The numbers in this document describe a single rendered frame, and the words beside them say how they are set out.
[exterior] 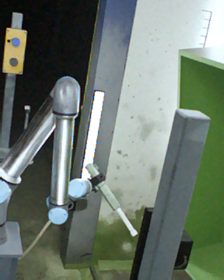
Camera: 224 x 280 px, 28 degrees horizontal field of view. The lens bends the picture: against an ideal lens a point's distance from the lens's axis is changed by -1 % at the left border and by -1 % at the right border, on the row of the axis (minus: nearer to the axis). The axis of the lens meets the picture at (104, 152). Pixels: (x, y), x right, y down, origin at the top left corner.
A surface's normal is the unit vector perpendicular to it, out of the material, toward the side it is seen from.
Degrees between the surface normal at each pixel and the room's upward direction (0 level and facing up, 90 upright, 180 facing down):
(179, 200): 90
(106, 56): 90
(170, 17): 90
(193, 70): 90
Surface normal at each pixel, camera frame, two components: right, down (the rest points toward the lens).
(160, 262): 0.25, 0.35
